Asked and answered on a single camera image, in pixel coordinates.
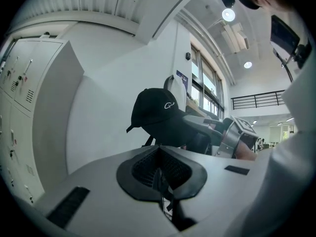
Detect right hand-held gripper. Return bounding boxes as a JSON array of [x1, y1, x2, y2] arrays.
[[182, 115, 259, 159]]

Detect black chest-mounted device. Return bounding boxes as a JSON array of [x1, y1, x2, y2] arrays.
[[270, 15, 313, 69]]

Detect black cap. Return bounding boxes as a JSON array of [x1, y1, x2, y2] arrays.
[[126, 87, 198, 148]]

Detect black metal railing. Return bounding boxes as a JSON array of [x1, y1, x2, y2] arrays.
[[231, 89, 287, 110]]

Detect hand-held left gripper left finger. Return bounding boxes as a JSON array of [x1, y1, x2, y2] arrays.
[[32, 144, 180, 237]]

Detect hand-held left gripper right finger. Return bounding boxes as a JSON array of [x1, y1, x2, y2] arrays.
[[159, 144, 263, 237]]

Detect person's white shirt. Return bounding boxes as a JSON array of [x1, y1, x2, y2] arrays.
[[254, 48, 316, 232]]

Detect grey metal locker cabinet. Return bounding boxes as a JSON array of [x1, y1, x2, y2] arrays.
[[0, 38, 85, 204]]

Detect person's right forearm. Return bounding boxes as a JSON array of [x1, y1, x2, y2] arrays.
[[234, 142, 257, 161]]

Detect white garment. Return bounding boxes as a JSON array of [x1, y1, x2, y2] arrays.
[[170, 77, 188, 113]]

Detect blue wall poster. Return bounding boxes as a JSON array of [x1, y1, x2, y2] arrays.
[[176, 70, 189, 90]]

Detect white ceiling air conditioner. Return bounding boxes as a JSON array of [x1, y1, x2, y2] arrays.
[[220, 22, 250, 54]]

